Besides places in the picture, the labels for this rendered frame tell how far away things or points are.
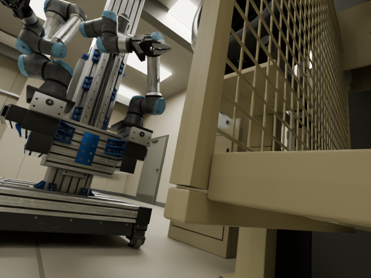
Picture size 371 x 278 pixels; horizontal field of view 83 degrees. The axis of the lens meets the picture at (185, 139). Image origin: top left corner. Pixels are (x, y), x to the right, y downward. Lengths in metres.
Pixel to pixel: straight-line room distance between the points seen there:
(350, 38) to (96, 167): 1.36
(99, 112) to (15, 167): 6.32
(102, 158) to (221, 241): 0.93
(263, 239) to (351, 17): 1.00
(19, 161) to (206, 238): 6.70
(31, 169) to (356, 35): 7.57
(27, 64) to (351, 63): 1.54
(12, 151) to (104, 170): 6.47
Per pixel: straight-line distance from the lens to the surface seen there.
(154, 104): 1.40
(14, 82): 8.56
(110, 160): 1.35
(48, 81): 1.40
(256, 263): 1.06
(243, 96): 0.98
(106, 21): 1.22
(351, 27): 1.18
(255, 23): 0.94
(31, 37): 1.40
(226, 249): 1.54
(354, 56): 1.10
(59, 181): 1.50
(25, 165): 7.71
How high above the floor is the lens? 0.31
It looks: 16 degrees up
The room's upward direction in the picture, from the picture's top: 10 degrees clockwise
